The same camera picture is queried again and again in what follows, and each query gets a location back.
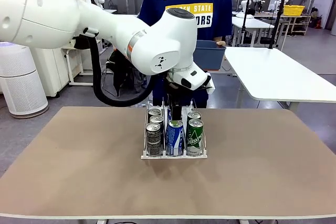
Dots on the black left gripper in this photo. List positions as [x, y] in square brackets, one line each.
[176, 94]

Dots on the black Pepsi can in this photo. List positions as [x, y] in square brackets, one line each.
[153, 140]
[155, 111]
[156, 119]

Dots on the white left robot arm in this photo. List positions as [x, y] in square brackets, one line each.
[78, 16]

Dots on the clear plastic can dispenser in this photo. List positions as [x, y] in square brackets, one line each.
[173, 157]

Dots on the person's left hand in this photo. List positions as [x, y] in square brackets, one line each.
[221, 43]

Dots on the green cider can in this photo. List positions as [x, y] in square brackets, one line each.
[194, 137]
[194, 115]

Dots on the chair draped with dark clothes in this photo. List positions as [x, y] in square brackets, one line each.
[120, 77]

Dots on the black hat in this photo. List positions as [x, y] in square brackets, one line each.
[82, 45]

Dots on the white background table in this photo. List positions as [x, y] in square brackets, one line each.
[249, 22]

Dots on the white rolling side table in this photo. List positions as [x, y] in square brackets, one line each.
[68, 66]

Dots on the black tripod stand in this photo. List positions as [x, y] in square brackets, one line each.
[278, 19]
[245, 16]

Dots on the white cabinet with wooden top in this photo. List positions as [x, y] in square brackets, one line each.
[50, 72]

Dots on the wooden shelf unit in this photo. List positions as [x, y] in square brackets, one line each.
[299, 24]

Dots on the white cylindrical air purifier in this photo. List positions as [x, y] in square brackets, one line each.
[23, 85]

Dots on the yellow plastic crate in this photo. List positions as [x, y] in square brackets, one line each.
[294, 10]

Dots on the red fire extinguisher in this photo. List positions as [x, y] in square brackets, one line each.
[317, 23]

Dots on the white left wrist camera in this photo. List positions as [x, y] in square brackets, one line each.
[194, 79]

